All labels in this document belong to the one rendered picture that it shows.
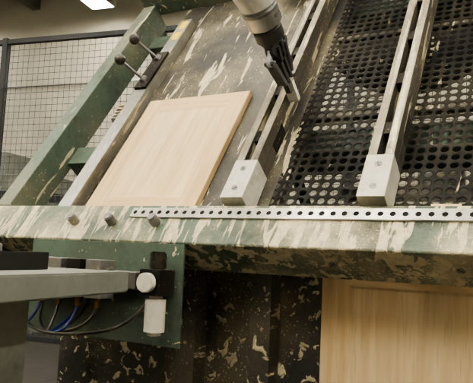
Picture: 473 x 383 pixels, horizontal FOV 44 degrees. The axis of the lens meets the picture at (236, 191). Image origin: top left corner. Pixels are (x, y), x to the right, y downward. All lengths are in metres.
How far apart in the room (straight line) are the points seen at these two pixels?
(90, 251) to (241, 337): 0.46
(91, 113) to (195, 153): 0.61
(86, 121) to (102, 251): 0.73
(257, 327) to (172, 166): 0.50
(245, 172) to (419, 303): 0.51
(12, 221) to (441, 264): 1.20
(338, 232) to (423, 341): 0.35
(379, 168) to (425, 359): 0.45
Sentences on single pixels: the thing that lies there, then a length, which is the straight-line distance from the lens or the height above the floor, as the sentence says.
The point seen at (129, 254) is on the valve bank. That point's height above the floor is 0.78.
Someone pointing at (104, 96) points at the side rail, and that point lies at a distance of 2.24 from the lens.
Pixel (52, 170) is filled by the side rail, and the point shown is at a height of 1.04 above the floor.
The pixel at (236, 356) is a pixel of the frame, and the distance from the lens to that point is 1.64.
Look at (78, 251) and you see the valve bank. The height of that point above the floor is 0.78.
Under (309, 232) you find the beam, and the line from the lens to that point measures 1.27.
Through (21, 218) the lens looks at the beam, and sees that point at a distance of 1.82.
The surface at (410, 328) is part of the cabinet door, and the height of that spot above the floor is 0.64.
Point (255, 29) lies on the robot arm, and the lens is 1.47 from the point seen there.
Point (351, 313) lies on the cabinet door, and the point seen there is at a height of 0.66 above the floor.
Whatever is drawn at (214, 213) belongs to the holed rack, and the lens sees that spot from 1.40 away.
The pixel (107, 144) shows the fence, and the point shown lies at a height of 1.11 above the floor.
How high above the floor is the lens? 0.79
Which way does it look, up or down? 6 degrees up
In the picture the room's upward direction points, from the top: 3 degrees clockwise
